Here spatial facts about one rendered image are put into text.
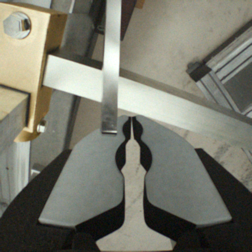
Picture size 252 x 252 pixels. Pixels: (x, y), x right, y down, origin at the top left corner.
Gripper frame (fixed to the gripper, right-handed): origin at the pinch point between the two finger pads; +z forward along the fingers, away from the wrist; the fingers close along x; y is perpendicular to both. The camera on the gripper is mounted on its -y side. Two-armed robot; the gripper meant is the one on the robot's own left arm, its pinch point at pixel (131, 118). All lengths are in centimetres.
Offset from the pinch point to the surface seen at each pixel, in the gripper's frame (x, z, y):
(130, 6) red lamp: 0.2, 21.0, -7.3
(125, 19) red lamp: -0.5, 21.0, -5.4
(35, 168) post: -20.8, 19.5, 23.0
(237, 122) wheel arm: 11.2, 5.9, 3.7
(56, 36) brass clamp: -6.7, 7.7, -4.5
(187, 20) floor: 29, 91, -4
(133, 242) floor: 4, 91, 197
